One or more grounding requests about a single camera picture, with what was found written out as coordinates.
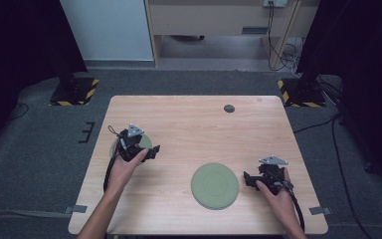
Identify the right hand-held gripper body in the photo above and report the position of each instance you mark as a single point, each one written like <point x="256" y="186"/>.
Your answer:
<point x="272" y="172"/>

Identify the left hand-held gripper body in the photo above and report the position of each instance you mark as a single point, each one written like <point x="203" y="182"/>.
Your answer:
<point x="131" y="142"/>

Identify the small green round plate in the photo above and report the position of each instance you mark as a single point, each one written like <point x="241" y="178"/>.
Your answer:
<point x="146" y="142"/>

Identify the large green round plate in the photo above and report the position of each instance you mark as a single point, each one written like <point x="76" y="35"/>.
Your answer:
<point x="215" y="186"/>

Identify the person's right hand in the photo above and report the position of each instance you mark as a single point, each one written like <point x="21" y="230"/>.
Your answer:
<point x="278" y="202"/>

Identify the person's left hand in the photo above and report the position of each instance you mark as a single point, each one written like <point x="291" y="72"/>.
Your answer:
<point x="124" y="172"/>

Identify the grey tape piece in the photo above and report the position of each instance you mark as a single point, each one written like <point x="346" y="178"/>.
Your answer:
<point x="76" y="209"/>
<point x="320" y="210"/>

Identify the dark round table grommet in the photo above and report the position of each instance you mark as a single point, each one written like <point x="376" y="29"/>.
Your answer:
<point x="229" y="108"/>

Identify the black striped stand base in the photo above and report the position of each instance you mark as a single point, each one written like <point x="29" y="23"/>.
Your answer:
<point x="74" y="93"/>
<point x="300" y="94"/>

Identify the white panel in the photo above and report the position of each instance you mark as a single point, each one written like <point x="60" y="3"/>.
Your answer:
<point x="107" y="30"/>

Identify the dark curtain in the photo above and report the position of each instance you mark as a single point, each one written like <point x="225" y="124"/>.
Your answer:
<point x="361" y="66"/>
<point x="20" y="49"/>

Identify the grey power strip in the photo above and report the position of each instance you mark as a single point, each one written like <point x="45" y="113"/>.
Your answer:
<point x="274" y="2"/>

